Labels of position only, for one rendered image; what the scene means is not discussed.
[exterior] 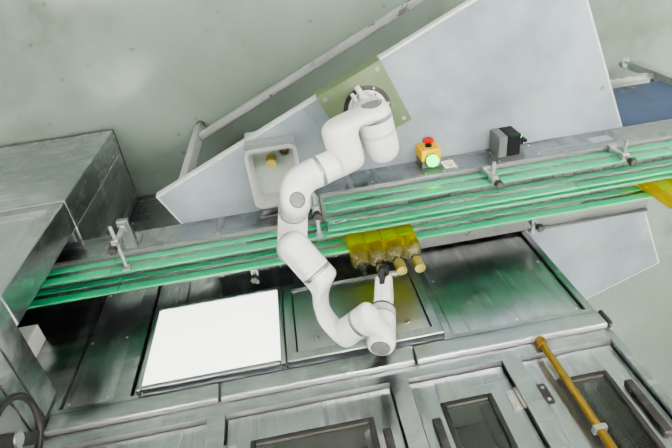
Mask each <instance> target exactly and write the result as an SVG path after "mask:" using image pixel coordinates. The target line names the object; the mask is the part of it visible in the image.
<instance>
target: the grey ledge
mask: <svg viewBox="0 0 672 448"><path fill-rule="evenodd" d="M647 200H648V199H647ZM647 200H641V201H635V202H630V203H624V204H618V205H613V206H607V207H601V208H596V209H590V210H585V211H579V212H573V213H568V214H562V215H556V216H551V217H545V218H539V222H538V223H539V224H542V225H543V226H544V227H545V229H544V230H548V229H553V228H559V227H564V226H570V225H575V224H581V223H587V222H592V221H598V220H603V219H609V218H614V217H620V216H626V215H631V214H637V213H642V212H648V211H649V210H647V209H646V205H647ZM528 222H529V220H528V221H522V222H517V223H511V224H506V225H500V226H494V227H489V228H483V229H477V230H472V231H466V232H460V233H455V234H449V235H444V236H438V237H432V238H427V239H421V240H418V241H419V242H420V246H421V249H423V248H429V247H435V246H440V245H446V244H451V243H457V242H463V241H468V240H474V239H479V238H485V237H491V236H496V235H502V234H507V233H513V232H518V231H524V230H528V232H529V233H531V225H530V224H529V223H528Z"/></svg>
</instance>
